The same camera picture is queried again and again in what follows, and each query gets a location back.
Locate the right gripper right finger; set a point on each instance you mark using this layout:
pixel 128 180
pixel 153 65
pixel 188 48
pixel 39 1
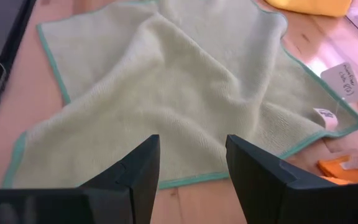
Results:
pixel 266 193

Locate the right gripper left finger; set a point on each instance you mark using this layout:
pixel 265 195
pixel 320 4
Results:
pixel 129 186

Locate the orange microfiber towel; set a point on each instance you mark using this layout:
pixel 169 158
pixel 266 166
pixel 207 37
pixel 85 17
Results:
pixel 331 168

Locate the yellow microfiber towel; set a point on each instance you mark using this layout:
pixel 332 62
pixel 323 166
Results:
pixel 309 7

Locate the black aluminium table frame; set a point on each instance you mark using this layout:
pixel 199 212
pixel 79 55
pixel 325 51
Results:
pixel 12 40

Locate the green microfiber towel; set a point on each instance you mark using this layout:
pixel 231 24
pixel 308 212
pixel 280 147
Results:
pixel 179 77

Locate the white handwritten paper tag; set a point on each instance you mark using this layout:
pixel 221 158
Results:
pixel 340 82

